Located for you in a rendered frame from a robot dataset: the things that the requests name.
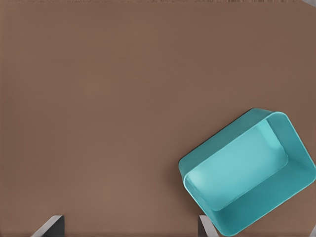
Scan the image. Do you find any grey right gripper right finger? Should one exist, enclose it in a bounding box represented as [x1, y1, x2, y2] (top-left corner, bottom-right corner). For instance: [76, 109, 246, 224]
[198, 215, 219, 237]

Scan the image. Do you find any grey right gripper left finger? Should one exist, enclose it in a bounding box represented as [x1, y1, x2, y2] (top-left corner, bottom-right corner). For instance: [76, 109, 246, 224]
[31, 215, 65, 237]

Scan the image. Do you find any teal plastic bin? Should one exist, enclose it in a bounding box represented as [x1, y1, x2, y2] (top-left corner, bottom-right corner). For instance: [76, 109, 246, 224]
[178, 107, 316, 237]

